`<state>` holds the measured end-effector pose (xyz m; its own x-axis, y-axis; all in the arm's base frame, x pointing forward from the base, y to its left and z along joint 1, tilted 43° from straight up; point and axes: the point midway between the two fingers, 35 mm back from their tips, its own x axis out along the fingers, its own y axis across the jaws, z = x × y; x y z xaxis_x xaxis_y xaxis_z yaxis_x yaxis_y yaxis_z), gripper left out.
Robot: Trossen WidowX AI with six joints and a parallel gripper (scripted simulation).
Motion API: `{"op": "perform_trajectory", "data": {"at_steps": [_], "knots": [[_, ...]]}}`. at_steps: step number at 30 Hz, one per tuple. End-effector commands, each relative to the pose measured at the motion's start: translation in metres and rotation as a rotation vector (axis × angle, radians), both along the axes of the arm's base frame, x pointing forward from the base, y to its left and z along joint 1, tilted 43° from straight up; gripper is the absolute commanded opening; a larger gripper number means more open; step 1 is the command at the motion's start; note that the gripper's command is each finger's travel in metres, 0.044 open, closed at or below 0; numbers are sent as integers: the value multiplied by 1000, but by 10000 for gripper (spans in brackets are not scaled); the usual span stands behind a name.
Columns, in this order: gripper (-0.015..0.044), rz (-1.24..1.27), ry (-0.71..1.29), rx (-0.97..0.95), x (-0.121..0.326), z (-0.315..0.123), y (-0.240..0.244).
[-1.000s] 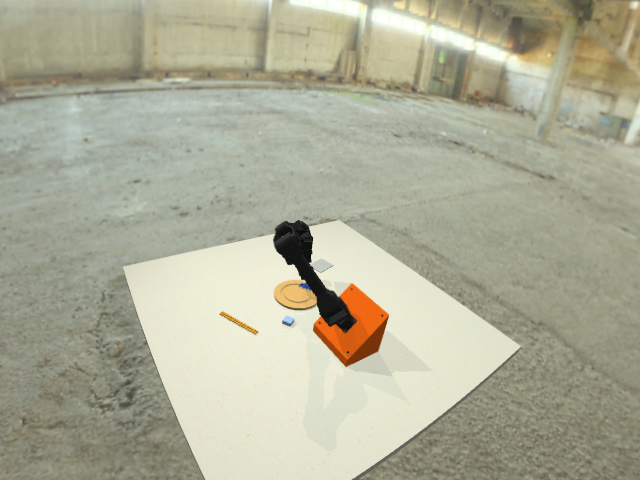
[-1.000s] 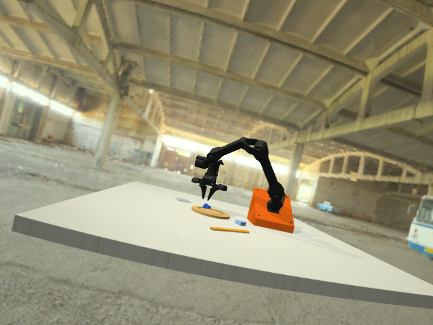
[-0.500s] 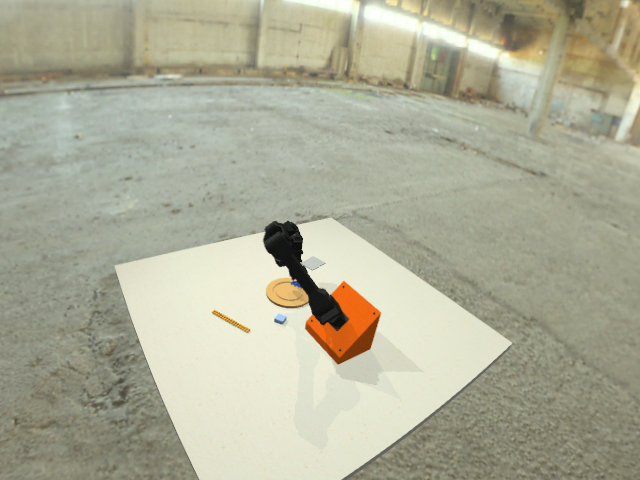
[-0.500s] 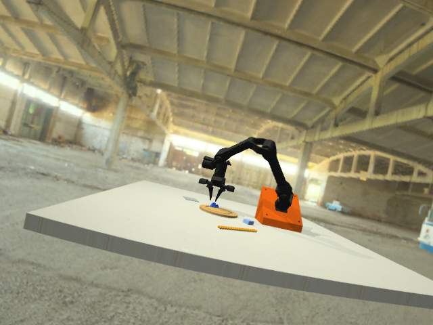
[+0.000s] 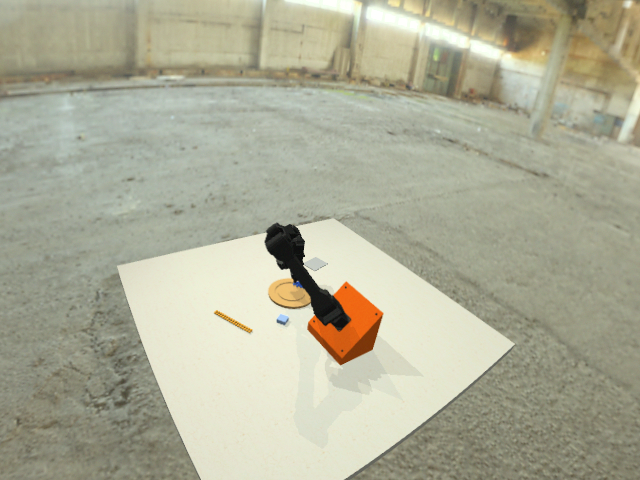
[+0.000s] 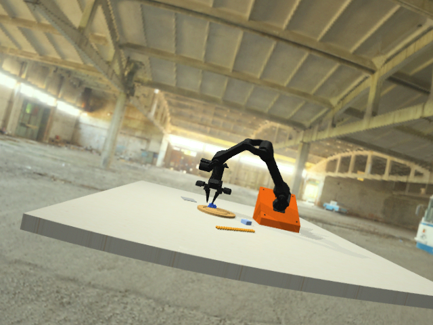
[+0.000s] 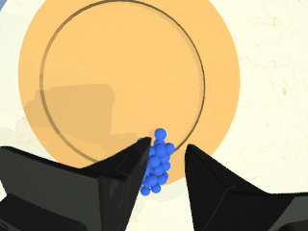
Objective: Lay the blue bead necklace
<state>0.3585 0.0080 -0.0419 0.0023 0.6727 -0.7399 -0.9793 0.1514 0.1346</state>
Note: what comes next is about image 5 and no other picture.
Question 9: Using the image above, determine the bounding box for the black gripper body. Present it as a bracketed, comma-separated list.
[293, 252, 305, 281]

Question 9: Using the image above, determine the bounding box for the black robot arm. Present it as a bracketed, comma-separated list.
[264, 223, 351, 332]

